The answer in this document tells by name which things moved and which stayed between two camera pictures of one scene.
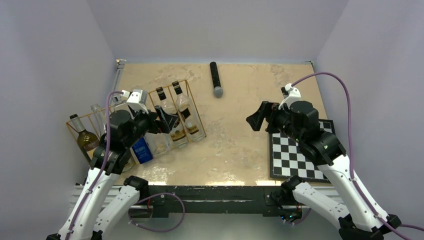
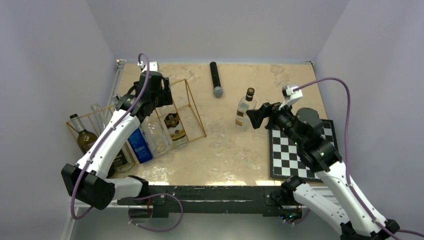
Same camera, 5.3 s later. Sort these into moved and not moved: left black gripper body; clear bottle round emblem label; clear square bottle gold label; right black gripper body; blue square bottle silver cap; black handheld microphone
Moved: left black gripper body; clear square bottle gold label
Not moved: black handheld microphone; blue square bottle silver cap; right black gripper body; clear bottle round emblem label
